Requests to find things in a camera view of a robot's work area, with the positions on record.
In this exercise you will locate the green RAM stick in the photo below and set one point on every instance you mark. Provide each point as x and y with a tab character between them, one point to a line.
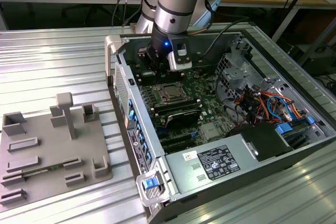
44	169

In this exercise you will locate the silver green CPU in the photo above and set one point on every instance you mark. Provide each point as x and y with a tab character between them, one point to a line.
172	91

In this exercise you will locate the black RAM slot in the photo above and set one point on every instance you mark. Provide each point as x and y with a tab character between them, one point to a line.
173	108
176	104

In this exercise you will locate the small blue clip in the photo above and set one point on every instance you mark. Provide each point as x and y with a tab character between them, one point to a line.
310	120

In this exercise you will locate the black graphics card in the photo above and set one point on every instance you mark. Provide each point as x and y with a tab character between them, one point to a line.
183	119

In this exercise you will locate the grey power supply unit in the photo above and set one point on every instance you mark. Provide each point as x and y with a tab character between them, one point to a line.
183	174

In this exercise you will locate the black plastic shroud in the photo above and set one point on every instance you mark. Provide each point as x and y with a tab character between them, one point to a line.
260	137

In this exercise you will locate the blue disk carrier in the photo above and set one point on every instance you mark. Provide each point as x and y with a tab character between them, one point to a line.
284	128

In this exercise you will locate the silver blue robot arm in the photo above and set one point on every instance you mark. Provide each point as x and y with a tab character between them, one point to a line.
176	3

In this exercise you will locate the silver drive cage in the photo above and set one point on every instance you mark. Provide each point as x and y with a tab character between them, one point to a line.
237	74

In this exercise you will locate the grey parts rack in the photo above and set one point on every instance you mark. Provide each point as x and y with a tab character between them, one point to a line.
47	142

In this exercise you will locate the blue case latch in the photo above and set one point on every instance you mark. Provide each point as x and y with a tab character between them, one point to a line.
148	184

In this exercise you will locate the open grey PC case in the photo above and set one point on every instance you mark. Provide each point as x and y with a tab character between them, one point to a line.
262	179

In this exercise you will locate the green motherboard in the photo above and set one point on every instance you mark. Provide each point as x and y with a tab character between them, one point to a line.
210	119

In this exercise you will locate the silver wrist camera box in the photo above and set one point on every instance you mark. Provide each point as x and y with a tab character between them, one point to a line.
174	65

